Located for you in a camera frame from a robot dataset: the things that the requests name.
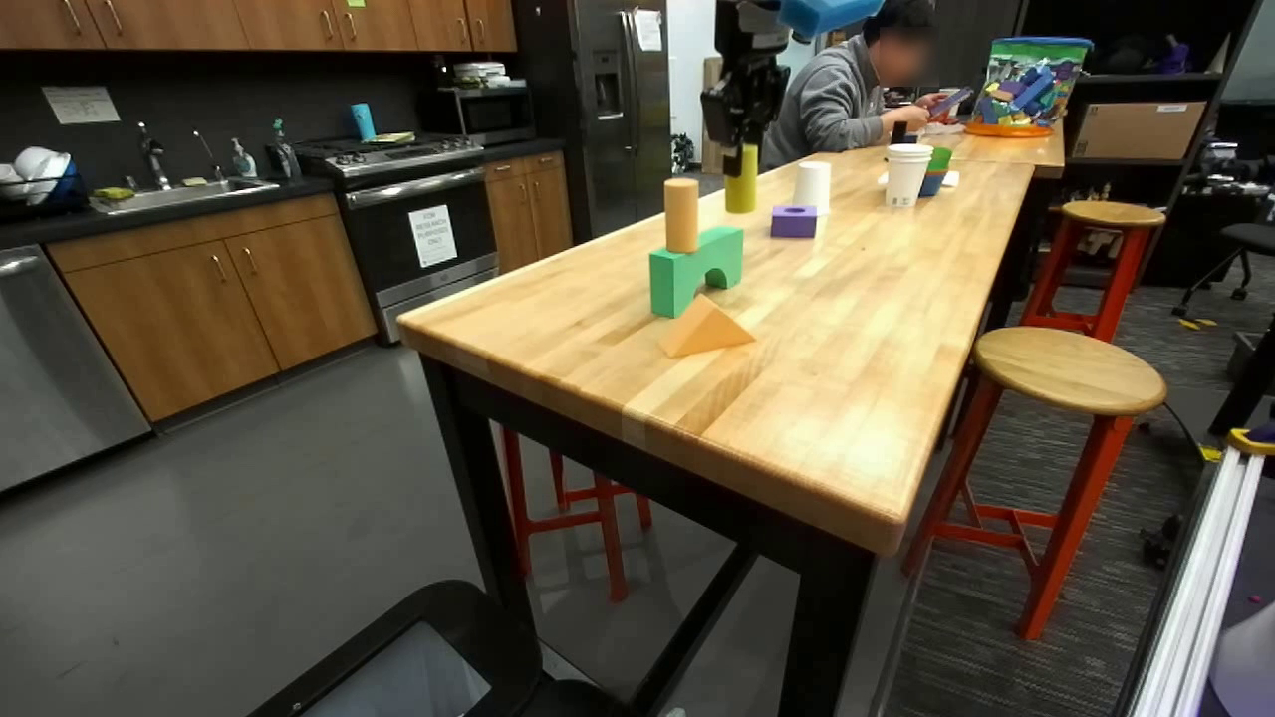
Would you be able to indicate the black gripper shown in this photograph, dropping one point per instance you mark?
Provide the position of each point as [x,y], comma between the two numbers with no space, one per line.
[747,101]

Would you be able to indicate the yellow foam cylinder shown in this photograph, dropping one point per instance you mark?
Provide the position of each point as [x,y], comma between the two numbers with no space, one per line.
[743,184]

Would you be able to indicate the natural wooden cylinder block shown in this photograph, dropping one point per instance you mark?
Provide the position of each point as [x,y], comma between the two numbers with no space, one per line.
[681,222]

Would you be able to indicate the wooden triangle wedge block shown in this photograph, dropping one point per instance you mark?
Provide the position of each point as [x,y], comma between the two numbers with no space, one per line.
[701,331]

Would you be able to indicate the butcher block table black legs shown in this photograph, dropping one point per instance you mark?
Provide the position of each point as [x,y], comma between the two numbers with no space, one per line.
[797,400]

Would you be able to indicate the plain white paper cup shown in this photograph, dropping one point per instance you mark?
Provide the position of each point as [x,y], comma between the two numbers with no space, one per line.
[812,184]

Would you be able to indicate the purple foam cube with hole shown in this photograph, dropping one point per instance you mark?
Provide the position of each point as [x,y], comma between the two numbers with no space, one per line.
[794,223]

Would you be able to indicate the person in grey hoodie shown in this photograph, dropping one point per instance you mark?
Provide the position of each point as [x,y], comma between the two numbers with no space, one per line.
[830,101]

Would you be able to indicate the stainless steel refrigerator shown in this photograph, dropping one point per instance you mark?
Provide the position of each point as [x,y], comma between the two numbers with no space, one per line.
[591,122]

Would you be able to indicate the large white printed notice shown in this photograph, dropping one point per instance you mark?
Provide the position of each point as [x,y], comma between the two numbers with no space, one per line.
[645,31]

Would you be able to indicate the blue foam wrist pad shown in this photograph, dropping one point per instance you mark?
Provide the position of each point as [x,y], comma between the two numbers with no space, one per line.
[830,18]

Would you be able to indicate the ribbed white cup stack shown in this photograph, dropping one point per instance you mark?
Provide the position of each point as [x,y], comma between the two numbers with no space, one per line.
[911,172]

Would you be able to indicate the narrow wooden base cabinet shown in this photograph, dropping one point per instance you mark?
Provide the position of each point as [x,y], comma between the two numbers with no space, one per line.
[528,203]

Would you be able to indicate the steel microwave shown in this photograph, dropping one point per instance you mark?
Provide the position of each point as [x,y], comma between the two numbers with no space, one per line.
[491,113]

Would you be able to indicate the colourful toy box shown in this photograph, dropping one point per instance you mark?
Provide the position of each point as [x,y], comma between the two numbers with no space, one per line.
[1033,85]

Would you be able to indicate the small white printed notice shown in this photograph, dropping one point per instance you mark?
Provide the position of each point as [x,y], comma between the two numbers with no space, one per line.
[431,238]

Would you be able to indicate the black and steel oven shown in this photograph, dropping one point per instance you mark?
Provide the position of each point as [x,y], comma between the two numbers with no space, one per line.
[398,213]

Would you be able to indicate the wooden stool with orange legs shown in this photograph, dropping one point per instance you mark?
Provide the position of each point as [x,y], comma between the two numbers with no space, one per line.
[572,513]
[1070,373]
[1113,222]

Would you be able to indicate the teal cup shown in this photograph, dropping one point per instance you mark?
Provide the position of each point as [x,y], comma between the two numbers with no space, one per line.
[364,122]

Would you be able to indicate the small green sticker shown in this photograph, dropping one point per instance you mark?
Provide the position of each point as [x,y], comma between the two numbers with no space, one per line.
[352,7]

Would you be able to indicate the clear soap bottle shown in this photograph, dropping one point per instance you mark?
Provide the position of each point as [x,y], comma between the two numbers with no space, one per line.
[243,160]

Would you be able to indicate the black office chair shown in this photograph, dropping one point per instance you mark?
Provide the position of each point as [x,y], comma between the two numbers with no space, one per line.
[1241,243]

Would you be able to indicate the wide wooden base cabinet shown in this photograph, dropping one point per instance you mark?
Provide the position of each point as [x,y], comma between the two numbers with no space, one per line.
[214,302]

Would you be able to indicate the chrome sink faucet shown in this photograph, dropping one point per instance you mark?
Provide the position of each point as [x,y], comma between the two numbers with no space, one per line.
[156,152]

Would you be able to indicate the white board panel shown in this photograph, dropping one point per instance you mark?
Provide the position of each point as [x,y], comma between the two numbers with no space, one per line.
[1196,599]

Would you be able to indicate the dish rack with dishes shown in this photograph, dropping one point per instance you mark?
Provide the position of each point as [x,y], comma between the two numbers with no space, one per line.
[33,172]

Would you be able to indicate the stainless steel dishwasher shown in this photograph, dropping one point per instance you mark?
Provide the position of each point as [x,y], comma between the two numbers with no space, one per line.
[62,373]

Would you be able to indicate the wooden wall cabinets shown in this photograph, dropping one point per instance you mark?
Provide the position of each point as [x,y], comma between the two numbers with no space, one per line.
[239,23]

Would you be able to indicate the white wall plate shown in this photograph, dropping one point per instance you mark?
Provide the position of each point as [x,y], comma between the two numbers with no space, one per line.
[82,105]

